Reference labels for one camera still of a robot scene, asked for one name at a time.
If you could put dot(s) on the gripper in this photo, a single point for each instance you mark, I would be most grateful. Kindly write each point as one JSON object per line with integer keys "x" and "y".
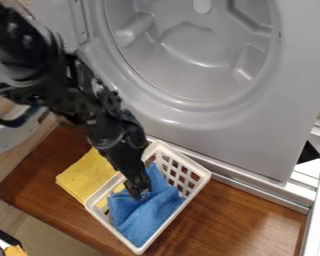
{"x": 122, "y": 150}

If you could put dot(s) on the blue cloth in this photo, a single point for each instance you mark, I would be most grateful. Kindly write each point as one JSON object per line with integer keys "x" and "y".
{"x": 142, "y": 211}

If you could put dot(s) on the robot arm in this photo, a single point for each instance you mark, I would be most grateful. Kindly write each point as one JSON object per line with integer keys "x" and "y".
{"x": 56, "y": 83}

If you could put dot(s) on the yellow cloth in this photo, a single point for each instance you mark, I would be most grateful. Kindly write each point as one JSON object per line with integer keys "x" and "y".
{"x": 84, "y": 175}

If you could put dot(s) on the white basket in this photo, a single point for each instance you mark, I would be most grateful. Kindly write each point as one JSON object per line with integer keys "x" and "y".
{"x": 185, "y": 173}

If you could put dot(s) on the washing machine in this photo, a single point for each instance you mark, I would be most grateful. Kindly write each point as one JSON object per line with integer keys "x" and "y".
{"x": 211, "y": 76}

